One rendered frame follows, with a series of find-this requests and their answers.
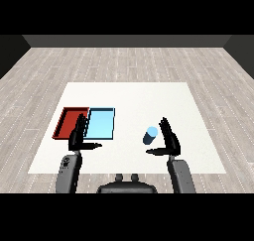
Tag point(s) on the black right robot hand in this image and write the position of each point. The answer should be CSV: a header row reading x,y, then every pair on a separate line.
x,y
172,141

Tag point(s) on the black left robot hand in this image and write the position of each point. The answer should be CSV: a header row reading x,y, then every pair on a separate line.
x,y
76,138

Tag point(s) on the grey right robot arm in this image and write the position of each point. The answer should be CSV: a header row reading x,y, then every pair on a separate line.
x,y
181,176

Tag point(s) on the red shallow open box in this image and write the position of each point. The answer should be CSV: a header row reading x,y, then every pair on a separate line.
x,y
68,122

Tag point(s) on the small blue can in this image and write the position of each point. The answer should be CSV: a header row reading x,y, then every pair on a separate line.
x,y
150,135

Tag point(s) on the light blue shallow open box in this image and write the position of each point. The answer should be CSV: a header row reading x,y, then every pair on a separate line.
x,y
100,123

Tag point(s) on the dark grey robot body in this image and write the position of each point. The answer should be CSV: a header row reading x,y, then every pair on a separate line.
x,y
127,186

